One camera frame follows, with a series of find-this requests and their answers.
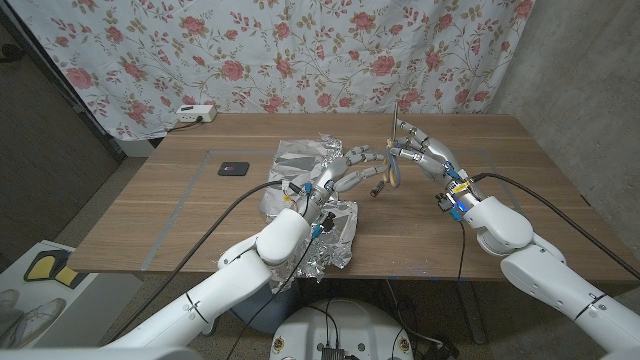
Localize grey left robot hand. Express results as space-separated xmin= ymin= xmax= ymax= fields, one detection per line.
xmin=299 ymin=145 xmax=391 ymax=221

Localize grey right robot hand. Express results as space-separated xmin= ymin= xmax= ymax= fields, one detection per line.
xmin=387 ymin=119 xmax=487 ymax=208

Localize aluminum foil sheet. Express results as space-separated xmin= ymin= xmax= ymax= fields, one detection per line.
xmin=258 ymin=132 xmax=359 ymax=294

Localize grey yellow scissors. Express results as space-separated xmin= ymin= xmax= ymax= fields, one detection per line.
xmin=383 ymin=102 xmax=404 ymax=190

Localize small black square device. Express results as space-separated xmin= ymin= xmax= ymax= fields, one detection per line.
xmin=217 ymin=160 xmax=251 ymax=177

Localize floral backdrop cloth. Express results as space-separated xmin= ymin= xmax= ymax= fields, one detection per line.
xmin=7 ymin=0 xmax=536 ymax=142

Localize grey stool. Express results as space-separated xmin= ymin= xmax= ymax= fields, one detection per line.
xmin=229 ymin=284 xmax=301 ymax=335

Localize white power strip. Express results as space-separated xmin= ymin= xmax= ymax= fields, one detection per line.
xmin=175 ymin=104 xmax=218 ymax=124

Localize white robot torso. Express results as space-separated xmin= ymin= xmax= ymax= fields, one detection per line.
xmin=269 ymin=298 xmax=415 ymax=360

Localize grey table leg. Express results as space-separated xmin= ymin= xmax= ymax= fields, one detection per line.
xmin=455 ymin=280 xmax=489 ymax=345

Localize white sneaker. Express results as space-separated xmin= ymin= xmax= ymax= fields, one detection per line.
xmin=9 ymin=297 xmax=68 ymax=346
xmin=0 ymin=288 xmax=21 ymax=310

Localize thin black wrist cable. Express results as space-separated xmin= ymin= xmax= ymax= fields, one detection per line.
xmin=224 ymin=227 xmax=324 ymax=360
xmin=455 ymin=218 xmax=466 ymax=282

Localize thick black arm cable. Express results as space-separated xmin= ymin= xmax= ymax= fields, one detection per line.
xmin=472 ymin=172 xmax=640 ymax=281
xmin=107 ymin=180 xmax=290 ymax=345

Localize black power strip cable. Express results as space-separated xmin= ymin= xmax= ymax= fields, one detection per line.
xmin=167 ymin=116 xmax=204 ymax=134

